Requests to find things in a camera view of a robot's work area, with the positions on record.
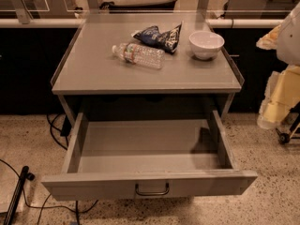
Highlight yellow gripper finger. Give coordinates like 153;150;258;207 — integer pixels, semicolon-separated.
256;24;281;50
257;65;300;129

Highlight clear plastic water bottle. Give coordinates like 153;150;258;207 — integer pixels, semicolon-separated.
112;43;165;69

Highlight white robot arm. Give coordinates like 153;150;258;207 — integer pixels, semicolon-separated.
256;4;300;129

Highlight open grey top drawer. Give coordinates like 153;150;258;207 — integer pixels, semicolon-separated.
42;112;258;201

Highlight white ceramic bowl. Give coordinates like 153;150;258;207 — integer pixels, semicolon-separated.
189;31;225;60

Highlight blue crumpled chip bag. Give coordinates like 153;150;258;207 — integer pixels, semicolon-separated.
132;24;182;54

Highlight black chair back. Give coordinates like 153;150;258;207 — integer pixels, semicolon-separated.
99;0;178;13

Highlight grey metal cabinet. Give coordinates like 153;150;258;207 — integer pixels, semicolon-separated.
52;12;244;123

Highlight black stand leg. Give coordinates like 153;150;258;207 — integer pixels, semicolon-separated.
3;166;35;225

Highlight metal drawer handle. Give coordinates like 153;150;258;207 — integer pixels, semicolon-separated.
135;183;170;197

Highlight white horizontal rail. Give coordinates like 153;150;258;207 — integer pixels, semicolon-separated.
0;19;283;28

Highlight black floor cables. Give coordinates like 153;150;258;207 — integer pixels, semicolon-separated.
0;112;99;225

